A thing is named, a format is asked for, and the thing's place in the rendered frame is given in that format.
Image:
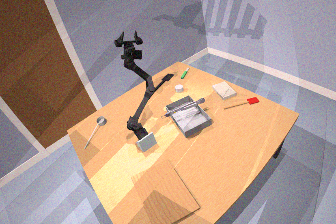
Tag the grey long-handled saucepan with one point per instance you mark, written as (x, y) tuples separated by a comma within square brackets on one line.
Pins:
[(100, 121)]

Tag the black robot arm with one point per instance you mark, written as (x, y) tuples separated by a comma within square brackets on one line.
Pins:
[(132, 124)]

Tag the grey short cylinder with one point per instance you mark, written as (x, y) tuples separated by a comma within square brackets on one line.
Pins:
[(179, 88)]

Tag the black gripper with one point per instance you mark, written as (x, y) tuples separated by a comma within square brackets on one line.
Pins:
[(119, 42)]

